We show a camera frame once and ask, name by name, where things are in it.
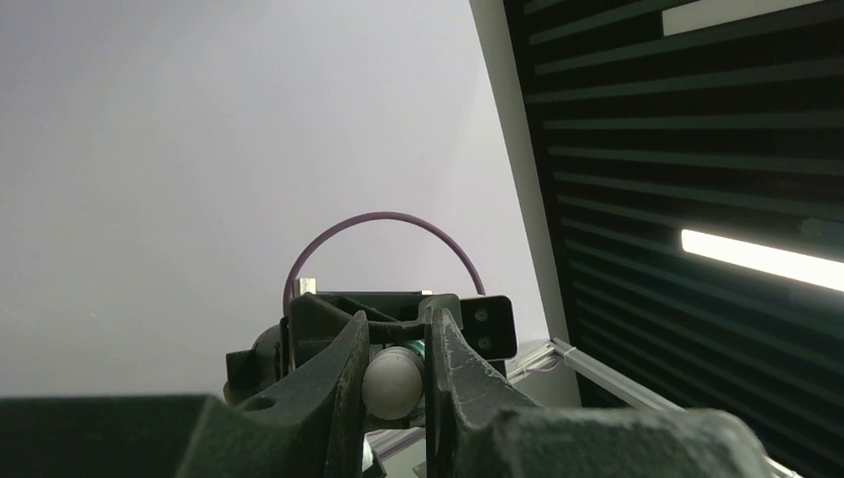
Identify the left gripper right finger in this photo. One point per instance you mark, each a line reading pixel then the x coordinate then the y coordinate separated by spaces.
pixel 479 425

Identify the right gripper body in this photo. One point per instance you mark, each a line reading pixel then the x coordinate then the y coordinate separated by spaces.
pixel 313 321

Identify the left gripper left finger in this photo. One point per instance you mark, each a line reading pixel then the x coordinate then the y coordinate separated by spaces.
pixel 309 424

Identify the white green glue stick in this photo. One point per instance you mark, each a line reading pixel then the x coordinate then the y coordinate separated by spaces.
pixel 393 385

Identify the ceiling light strip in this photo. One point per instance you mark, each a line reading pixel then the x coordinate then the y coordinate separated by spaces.
pixel 803 268

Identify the aluminium rail frame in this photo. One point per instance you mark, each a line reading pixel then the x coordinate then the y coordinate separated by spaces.
pixel 545 358

